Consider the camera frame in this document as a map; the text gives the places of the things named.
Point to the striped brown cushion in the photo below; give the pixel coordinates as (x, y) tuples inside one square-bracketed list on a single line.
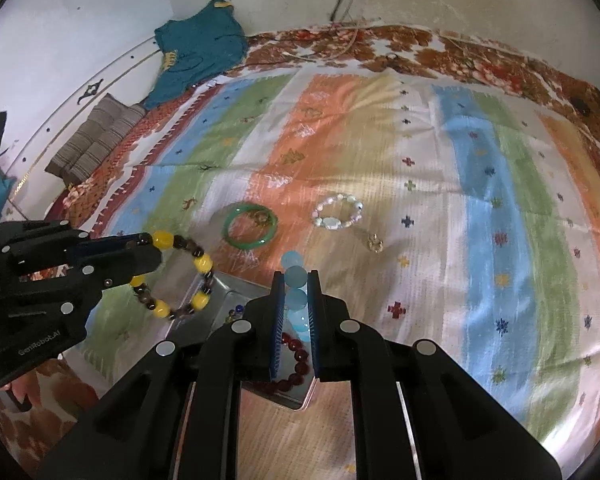
[(97, 137)]

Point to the metal tin box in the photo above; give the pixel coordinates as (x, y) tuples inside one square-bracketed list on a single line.
[(230, 290)]

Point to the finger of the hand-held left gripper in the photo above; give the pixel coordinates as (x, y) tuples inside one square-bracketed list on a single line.
[(130, 262), (107, 244)]

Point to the teal shirt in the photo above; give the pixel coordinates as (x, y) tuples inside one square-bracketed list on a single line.
[(200, 42)]

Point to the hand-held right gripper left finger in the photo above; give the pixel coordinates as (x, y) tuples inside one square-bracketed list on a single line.
[(278, 325)]

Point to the colourful striped blanket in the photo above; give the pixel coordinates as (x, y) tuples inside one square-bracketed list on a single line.
[(410, 125)]

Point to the brown floral bed sheet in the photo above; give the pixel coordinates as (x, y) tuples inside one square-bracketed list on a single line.
[(405, 40)]

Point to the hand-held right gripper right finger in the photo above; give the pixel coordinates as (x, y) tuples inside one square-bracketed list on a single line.
[(312, 325)]

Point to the teal cloth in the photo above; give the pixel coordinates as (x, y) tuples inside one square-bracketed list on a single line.
[(1, 195)]

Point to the green jade bangle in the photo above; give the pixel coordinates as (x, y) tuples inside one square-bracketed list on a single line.
[(228, 233)]

